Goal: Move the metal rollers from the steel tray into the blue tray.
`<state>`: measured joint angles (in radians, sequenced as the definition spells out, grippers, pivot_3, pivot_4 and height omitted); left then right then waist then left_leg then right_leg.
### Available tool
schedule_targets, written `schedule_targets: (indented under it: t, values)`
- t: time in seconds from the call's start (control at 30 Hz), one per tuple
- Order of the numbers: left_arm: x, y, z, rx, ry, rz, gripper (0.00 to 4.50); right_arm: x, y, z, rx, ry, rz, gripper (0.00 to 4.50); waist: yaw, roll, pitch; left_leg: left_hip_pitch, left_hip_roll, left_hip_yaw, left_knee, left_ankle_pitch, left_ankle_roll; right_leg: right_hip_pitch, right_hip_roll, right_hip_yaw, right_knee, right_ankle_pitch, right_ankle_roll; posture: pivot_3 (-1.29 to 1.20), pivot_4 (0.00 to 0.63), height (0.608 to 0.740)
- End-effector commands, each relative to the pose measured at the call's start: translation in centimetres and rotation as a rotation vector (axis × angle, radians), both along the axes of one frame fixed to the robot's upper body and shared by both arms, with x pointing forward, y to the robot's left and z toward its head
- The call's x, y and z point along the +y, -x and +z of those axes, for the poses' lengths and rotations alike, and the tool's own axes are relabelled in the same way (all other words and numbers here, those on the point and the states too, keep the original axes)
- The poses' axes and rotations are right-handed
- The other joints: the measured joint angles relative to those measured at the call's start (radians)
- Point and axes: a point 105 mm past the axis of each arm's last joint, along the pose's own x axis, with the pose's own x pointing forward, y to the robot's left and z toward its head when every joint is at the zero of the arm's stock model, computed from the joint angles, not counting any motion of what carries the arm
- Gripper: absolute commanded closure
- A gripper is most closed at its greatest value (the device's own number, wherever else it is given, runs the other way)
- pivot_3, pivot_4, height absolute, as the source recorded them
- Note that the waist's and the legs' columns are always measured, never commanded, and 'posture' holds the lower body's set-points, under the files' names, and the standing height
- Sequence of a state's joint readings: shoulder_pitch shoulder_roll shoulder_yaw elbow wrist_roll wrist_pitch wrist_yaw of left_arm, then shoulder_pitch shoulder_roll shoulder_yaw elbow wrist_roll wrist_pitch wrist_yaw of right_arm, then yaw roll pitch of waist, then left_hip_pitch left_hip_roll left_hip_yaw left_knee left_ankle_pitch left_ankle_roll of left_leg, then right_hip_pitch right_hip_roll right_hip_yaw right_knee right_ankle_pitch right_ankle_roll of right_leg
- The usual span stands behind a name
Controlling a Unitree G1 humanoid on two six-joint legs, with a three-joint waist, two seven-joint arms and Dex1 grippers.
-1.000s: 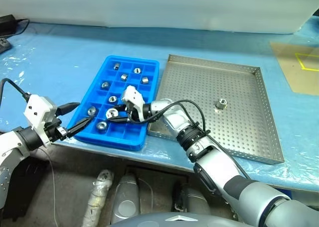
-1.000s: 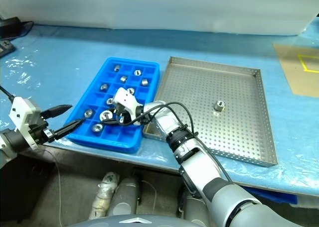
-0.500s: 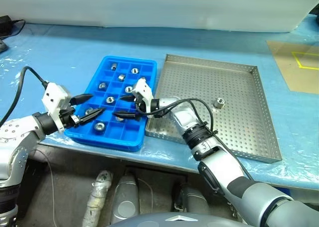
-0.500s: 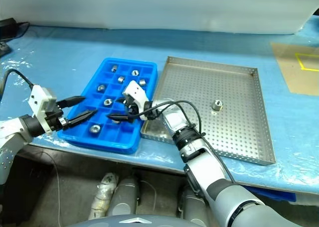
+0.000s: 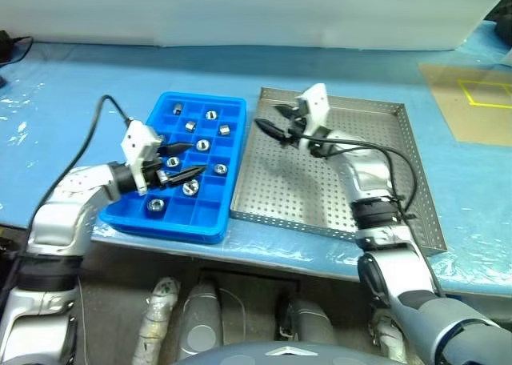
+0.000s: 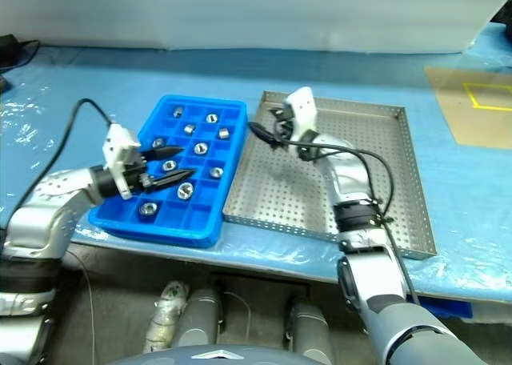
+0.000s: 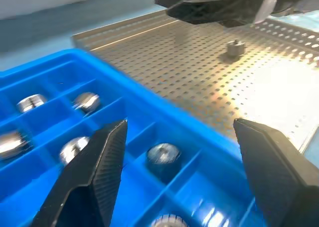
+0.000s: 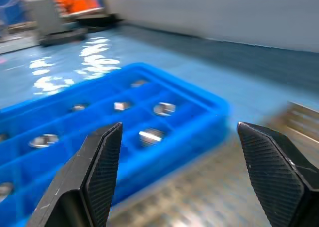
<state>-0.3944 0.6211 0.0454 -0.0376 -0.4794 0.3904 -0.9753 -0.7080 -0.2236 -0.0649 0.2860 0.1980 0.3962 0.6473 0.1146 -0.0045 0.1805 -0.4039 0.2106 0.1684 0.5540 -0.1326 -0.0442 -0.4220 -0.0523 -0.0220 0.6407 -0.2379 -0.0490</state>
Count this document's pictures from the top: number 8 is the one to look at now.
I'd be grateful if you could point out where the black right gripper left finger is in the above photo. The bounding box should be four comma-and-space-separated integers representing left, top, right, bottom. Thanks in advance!
26, 121, 123, 227

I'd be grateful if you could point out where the perforated metal tray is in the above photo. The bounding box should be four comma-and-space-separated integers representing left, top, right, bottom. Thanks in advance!
108, 101, 319, 227

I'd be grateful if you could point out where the blue compartment tray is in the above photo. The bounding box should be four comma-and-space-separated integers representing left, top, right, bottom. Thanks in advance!
0, 62, 231, 227

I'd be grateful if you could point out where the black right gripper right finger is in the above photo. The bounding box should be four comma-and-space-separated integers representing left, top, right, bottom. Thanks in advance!
236, 121, 319, 227

